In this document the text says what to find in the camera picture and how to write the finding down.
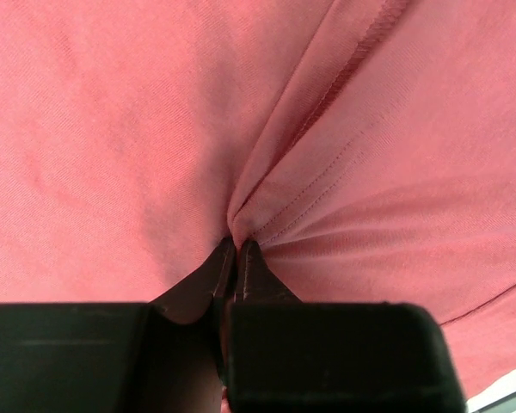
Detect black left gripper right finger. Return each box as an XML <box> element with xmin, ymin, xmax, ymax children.
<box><xmin>226</xmin><ymin>240</ymin><xmax>466</xmax><ymax>412</ymax></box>

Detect pink t shirt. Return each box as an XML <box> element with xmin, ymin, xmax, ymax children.
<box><xmin>0</xmin><ymin>1</ymin><xmax>516</xmax><ymax>396</ymax></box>

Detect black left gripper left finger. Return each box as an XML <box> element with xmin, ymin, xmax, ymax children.
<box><xmin>0</xmin><ymin>238</ymin><xmax>235</xmax><ymax>412</ymax></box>

